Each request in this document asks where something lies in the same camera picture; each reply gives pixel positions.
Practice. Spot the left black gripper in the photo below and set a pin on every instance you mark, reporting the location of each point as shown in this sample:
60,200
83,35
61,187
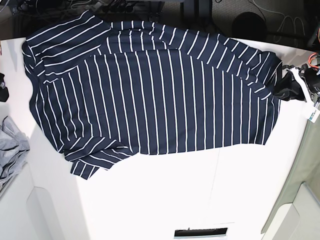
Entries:
289,89

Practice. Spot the navy white striped t-shirt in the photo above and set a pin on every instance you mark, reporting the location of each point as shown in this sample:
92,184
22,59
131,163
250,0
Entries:
105,91

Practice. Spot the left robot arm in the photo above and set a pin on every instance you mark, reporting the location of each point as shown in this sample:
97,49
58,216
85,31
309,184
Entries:
313,44

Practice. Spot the grey clothes pile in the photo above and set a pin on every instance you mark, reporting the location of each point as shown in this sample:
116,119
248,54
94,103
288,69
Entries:
14,147

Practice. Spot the black round stool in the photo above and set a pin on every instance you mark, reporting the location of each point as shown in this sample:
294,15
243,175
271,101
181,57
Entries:
249,26

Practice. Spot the grey-green side panel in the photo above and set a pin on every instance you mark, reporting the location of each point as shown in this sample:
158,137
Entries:
304,166

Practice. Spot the black power strip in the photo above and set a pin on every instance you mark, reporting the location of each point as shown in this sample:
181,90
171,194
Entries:
118,6

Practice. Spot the white vent slot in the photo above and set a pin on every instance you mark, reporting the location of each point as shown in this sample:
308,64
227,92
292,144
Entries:
217,232

